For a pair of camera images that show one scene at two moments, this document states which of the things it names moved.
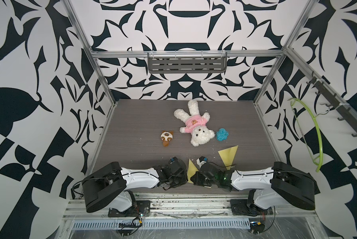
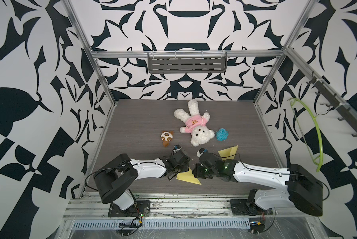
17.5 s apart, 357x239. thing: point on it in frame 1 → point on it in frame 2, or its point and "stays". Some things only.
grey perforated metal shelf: x=187 y=62 stays
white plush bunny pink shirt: x=195 y=124 stays
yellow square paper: x=228 y=156 stays
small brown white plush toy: x=166 y=136 stays
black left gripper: x=185 y=179 → x=186 y=167
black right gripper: x=195 y=179 → x=196 y=173
